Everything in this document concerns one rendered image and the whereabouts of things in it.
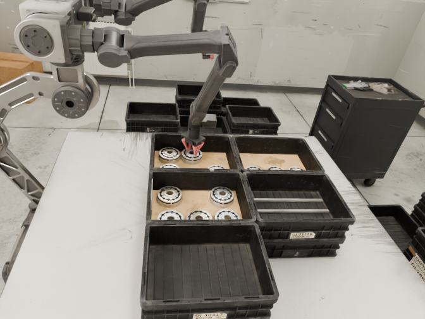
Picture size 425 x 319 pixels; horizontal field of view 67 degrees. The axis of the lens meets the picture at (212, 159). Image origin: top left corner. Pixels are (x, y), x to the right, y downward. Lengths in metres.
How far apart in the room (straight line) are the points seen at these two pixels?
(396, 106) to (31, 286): 2.57
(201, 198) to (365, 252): 0.76
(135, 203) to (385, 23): 4.31
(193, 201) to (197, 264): 0.31
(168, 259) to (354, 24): 4.24
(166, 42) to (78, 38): 0.26
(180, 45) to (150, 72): 3.35
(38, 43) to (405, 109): 2.52
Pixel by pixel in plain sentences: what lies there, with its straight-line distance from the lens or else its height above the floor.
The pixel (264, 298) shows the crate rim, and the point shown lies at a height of 0.93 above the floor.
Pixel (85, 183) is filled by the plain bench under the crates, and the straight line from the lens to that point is 1.69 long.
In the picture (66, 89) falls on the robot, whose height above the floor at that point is 1.20.
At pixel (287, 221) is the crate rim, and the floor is 0.93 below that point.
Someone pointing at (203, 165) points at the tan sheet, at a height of 0.83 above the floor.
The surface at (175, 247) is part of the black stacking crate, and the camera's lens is 1.21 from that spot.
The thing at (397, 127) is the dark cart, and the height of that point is 0.66.
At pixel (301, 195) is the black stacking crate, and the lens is 1.54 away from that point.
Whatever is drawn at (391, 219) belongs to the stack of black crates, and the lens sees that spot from 2.61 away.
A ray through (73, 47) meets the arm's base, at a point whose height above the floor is 1.44.
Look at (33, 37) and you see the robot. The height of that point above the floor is 1.46.
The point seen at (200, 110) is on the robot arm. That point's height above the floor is 1.15.
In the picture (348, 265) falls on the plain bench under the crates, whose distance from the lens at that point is 1.52.
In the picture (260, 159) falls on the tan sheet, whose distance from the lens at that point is 1.69.
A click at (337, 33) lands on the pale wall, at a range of 4.84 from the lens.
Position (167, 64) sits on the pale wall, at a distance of 4.36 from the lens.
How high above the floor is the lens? 1.77
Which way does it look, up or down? 35 degrees down
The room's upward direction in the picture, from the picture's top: 8 degrees clockwise
